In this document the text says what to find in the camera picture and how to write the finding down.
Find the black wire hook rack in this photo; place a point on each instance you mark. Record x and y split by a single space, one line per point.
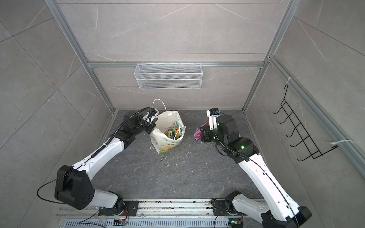
299 129

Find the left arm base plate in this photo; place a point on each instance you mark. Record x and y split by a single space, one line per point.
129 207

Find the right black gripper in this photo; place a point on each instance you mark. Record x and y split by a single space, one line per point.
206 132

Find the orange yellow snack packet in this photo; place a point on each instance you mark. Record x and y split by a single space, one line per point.
168 133

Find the white floral paper bag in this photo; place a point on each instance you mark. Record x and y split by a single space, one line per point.
164 121

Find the white wire mesh basket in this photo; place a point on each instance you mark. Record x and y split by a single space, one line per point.
168 76

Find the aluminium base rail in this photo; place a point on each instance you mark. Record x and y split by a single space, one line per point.
159 213

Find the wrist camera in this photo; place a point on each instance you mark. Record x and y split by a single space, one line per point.
150 116
212 114

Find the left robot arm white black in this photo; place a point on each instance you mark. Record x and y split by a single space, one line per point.
73 183

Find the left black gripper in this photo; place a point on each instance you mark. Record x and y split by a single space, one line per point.
150 127

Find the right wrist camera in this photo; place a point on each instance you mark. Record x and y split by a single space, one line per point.
212 114

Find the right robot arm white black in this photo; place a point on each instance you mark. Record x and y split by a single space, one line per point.
279 210

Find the pink purple snack packet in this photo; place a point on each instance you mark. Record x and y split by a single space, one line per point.
198 132

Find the teal snack packet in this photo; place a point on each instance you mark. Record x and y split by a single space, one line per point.
176 131

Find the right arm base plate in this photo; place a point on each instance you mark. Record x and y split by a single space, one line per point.
220 208

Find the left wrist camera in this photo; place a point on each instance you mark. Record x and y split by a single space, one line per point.
150 116

